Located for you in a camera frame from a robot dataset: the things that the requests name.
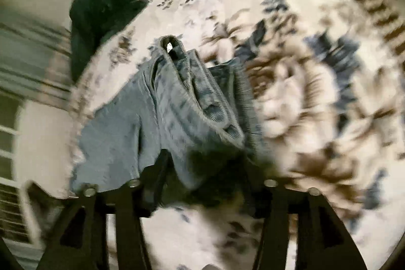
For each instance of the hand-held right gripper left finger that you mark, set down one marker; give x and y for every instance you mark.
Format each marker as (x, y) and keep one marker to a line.
(151, 184)

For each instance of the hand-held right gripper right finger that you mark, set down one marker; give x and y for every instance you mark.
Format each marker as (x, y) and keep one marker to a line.
(262, 194)

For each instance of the light blue denim pants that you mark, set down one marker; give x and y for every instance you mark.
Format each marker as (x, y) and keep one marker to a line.
(177, 105)

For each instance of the floral printed bed blanket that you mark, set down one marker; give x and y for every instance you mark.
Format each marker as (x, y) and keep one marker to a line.
(300, 99)

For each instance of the dark green cloth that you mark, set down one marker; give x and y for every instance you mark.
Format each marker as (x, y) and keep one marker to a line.
(104, 7)

